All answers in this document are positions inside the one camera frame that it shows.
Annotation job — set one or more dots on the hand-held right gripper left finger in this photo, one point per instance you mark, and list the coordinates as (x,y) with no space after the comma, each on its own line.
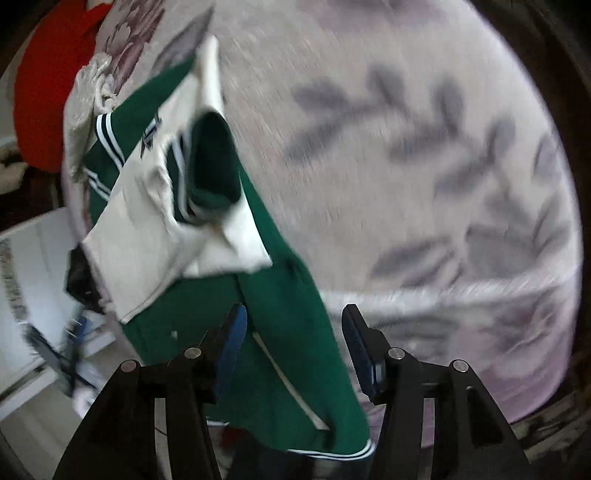
(234,333)

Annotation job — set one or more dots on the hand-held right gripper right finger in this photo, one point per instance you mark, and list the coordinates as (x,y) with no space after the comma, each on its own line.
(359,344)

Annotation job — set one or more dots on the green jacket with cream sleeves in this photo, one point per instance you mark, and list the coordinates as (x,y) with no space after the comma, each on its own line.
(281,300)

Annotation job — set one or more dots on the pile of light clothes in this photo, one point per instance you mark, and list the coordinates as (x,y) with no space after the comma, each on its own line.
(10,171)

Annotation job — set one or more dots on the black bag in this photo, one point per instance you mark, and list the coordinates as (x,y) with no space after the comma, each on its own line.
(79,277)

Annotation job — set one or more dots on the white cabinet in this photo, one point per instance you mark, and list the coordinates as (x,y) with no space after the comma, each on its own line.
(32,277)

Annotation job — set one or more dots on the floral grey pink blanket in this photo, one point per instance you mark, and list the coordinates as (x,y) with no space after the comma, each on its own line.
(392,184)

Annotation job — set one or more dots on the cream fluffy cloth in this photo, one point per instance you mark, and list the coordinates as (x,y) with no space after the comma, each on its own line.
(85,97)

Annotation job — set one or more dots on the red cloth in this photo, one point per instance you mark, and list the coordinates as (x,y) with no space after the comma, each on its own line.
(51,92)

